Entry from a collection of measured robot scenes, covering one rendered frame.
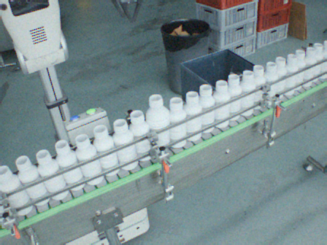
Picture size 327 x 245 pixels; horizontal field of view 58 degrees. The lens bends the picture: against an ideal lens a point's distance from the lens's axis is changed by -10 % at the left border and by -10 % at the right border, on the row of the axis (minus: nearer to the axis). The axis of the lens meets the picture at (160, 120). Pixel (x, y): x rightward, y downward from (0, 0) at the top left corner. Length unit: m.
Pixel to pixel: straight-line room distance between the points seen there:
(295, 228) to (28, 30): 1.82
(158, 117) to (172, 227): 1.21
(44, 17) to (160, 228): 1.39
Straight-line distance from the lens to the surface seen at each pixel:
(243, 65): 1.69
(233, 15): 3.43
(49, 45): 1.34
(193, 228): 2.02
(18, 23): 1.29
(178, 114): 0.95
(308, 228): 2.13
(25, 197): 0.93
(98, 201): 0.98
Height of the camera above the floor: 1.71
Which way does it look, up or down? 38 degrees down
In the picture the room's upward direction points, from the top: 6 degrees counter-clockwise
